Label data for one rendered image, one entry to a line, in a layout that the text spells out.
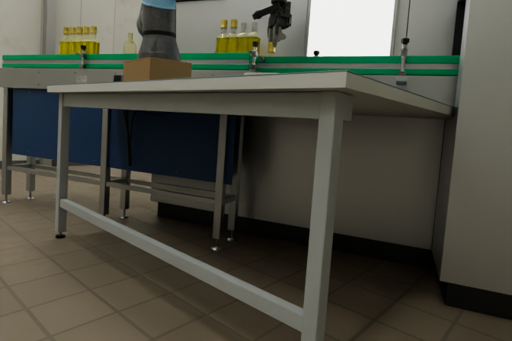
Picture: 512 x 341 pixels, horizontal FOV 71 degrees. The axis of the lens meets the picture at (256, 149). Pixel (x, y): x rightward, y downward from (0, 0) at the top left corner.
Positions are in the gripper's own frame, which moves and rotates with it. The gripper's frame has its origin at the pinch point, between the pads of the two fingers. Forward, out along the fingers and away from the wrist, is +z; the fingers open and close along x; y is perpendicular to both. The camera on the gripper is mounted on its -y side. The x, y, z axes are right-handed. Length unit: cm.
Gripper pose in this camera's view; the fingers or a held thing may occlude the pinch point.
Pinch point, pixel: (271, 45)
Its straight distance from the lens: 167.7
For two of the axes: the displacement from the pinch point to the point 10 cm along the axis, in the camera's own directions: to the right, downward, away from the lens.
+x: -3.8, -0.9, 9.2
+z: -0.7, 9.9, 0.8
